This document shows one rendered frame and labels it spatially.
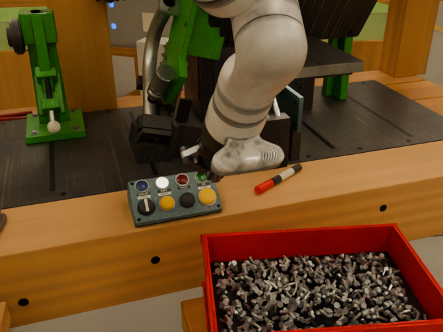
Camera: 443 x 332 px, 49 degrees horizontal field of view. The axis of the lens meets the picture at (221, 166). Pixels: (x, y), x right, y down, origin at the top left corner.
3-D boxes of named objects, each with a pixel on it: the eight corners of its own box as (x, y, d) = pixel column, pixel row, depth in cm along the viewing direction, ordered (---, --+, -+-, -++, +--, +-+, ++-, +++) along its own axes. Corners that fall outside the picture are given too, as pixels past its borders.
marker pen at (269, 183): (295, 168, 99) (296, 161, 98) (302, 171, 98) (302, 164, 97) (253, 193, 90) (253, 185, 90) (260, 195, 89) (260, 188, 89)
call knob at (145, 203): (155, 213, 81) (155, 210, 80) (140, 216, 80) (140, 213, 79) (152, 199, 82) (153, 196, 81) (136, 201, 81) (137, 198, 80)
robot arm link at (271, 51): (276, 138, 57) (265, 77, 61) (324, 49, 44) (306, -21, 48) (217, 137, 56) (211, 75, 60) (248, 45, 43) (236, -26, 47)
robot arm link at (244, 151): (213, 178, 59) (223, 153, 54) (193, 103, 64) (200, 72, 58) (283, 168, 62) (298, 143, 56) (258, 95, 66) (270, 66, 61)
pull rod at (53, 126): (61, 134, 106) (57, 109, 103) (48, 136, 105) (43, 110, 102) (60, 124, 111) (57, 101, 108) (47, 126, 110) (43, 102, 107)
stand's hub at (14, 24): (25, 58, 104) (18, 22, 100) (10, 59, 103) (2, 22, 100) (26, 49, 110) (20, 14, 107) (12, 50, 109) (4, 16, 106)
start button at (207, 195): (217, 203, 84) (218, 200, 83) (200, 206, 83) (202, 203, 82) (213, 188, 85) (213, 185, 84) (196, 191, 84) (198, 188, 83)
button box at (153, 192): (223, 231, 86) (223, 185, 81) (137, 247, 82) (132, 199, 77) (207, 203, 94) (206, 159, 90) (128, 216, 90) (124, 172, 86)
